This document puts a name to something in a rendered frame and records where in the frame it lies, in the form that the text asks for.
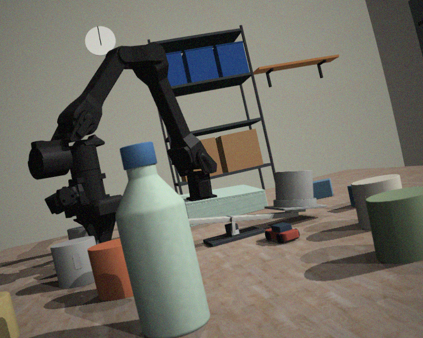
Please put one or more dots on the orange cylinder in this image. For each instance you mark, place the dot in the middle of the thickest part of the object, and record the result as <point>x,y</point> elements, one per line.
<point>110,271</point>

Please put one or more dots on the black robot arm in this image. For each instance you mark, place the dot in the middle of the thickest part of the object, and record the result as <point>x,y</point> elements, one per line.
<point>52,158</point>

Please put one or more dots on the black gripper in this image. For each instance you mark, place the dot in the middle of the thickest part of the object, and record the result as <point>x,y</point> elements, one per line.
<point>98,215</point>

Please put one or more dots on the grey balance beam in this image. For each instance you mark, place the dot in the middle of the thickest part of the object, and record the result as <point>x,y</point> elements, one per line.
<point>291,208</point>

